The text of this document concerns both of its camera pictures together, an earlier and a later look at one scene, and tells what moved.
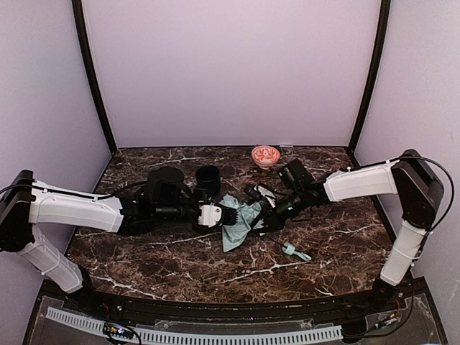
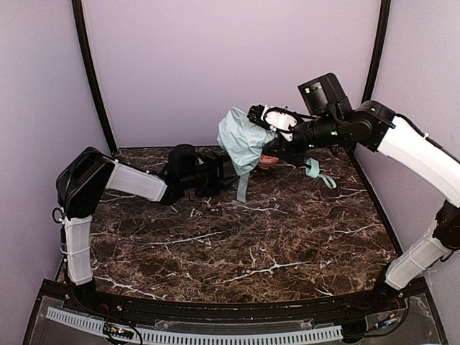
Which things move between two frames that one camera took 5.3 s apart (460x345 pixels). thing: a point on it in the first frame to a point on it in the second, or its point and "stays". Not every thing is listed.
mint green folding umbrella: (233, 234) to (244, 141)
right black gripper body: (268, 216) to (279, 142)
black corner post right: (382, 37) stays
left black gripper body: (195, 214) to (223, 171)
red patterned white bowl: (265, 156) stays
